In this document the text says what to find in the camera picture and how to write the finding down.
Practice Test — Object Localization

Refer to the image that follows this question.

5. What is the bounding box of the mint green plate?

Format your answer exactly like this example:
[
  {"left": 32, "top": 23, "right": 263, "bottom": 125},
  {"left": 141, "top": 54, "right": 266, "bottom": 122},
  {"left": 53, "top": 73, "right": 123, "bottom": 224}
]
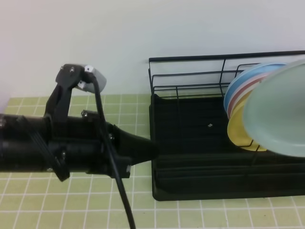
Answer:
[{"left": 243, "top": 60, "right": 305, "bottom": 157}]

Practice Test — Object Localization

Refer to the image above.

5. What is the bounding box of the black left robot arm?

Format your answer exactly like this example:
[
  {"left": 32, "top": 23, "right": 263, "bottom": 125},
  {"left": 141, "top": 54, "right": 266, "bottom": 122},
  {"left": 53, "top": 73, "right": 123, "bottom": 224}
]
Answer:
[{"left": 0, "top": 110, "right": 160, "bottom": 181}]

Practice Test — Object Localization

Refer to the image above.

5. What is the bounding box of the pink plate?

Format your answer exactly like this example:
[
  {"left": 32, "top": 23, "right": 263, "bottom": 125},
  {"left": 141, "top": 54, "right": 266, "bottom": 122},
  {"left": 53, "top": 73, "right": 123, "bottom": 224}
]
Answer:
[{"left": 227, "top": 73, "right": 269, "bottom": 118}]

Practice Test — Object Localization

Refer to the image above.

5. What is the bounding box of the black wire dish rack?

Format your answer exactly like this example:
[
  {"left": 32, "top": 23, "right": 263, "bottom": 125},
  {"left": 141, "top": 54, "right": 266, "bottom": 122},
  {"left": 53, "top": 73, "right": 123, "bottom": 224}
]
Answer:
[{"left": 148, "top": 51, "right": 305, "bottom": 201}]

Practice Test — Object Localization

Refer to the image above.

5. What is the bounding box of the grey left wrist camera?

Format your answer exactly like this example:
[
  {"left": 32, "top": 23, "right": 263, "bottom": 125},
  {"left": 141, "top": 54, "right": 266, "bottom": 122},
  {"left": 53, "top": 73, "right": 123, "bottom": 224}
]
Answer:
[{"left": 77, "top": 65, "right": 107, "bottom": 93}]

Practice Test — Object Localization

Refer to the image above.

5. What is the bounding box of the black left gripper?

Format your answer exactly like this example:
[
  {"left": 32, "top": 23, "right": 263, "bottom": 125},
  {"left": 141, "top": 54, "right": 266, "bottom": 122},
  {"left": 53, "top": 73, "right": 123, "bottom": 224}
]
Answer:
[{"left": 48, "top": 110, "right": 159, "bottom": 178}]

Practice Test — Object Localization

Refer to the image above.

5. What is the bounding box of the black camera cable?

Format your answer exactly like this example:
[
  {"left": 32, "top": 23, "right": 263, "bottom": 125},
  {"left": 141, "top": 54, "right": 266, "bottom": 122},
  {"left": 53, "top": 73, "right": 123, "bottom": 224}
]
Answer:
[{"left": 91, "top": 76, "right": 136, "bottom": 229}]

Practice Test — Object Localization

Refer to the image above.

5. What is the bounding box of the yellow plate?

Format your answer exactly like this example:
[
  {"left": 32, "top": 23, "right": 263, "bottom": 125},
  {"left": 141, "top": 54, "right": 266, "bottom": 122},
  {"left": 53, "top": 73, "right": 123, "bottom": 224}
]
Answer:
[{"left": 227, "top": 91, "right": 266, "bottom": 152}]

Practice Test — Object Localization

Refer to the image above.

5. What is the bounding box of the blue plate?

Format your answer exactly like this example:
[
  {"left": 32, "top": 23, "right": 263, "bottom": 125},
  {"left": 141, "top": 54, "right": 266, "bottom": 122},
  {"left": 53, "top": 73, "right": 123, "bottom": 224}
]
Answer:
[{"left": 224, "top": 62, "right": 286, "bottom": 112}]

